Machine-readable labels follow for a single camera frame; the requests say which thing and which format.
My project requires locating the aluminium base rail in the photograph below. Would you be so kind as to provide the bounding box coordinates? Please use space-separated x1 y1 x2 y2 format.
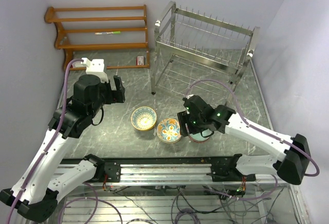
58 162 288 186

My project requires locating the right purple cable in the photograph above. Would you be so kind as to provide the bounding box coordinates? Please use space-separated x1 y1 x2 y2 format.
187 80 320 177

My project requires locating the green white marker pen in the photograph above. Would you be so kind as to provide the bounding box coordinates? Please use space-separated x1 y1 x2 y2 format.
95 31 121 35

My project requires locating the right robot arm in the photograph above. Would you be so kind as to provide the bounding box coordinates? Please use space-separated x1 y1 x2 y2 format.
177 95 311 185

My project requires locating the small red white box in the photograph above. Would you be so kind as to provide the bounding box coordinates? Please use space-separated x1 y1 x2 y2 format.
136 56 145 66

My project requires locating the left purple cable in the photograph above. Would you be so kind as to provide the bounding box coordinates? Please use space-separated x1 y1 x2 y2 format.
5 58 84 224

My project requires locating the yellow sunburst patterned bowl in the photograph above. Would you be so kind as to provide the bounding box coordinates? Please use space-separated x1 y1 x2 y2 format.
131 106 157 131

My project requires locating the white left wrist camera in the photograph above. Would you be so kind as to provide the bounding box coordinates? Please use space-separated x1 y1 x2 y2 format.
81 58 109 83

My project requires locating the orange blue floral bowl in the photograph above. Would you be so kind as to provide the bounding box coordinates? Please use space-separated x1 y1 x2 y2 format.
156 118 182 144

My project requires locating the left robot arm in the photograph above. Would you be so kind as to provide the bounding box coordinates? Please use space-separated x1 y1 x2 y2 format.
1 74 125 223

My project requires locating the purple cable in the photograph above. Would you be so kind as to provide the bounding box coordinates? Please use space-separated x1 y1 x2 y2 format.
187 80 320 177
5 58 84 224

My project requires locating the teal dotted bowl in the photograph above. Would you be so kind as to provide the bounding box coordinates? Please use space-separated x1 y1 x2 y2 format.
189 129 214 143

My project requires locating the wooden shelf rack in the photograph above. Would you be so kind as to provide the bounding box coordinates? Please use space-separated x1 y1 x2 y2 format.
44 4 150 69

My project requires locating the steel dish rack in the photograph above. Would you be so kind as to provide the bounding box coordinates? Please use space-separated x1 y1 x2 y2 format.
151 1 260 95

